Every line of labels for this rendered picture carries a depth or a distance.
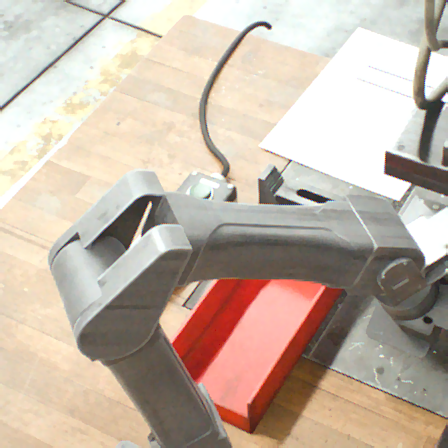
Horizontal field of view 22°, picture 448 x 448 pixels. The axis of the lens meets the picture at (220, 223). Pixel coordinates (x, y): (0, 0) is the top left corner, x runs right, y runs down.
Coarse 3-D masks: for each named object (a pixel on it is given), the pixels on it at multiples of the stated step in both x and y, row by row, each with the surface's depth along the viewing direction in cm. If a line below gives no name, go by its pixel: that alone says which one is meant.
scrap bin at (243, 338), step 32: (224, 288) 134; (256, 288) 137; (288, 288) 137; (320, 288) 137; (192, 320) 129; (224, 320) 134; (256, 320) 134; (288, 320) 134; (320, 320) 133; (192, 352) 131; (224, 352) 131; (256, 352) 131; (288, 352) 126; (224, 384) 128; (256, 384) 128; (224, 416) 124; (256, 416) 123
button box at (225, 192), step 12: (252, 24) 174; (264, 24) 178; (240, 36) 171; (228, 48) 168; (216, 72) 165; (204, 96) 161; (204, 108) 160; (204, 120) 158; (204, 132) 156; (216, 156) 153; (228, 168) 150; (192, 180) 147; (204, 180) 147; (216, 180) 147; (180, 192) 146; (216, 192) 145; (228, 192) 145
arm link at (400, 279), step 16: (416, 224) 102; (432, 224) 101; (416, 240) 101; (432, 240) 101; (432, 256) 100; (384, 272) 95; (400, 272) 96; (416, 272) 97; (384, 288) 97; (400, 288) 98; (416, 288) 99
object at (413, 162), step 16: (416, 112) 123; (432, 112) 122; (400, 128) 121; (416, 128) 121; (432, 128) 121; (400, 144) 119; (416, 144) 119; (432, 144) 119; (384, 160) 120; (400, 160) 119; (416, 160) 118; (432, 160) 117; (400, 176) 120; (416, 176) 119; (432, 176) 118
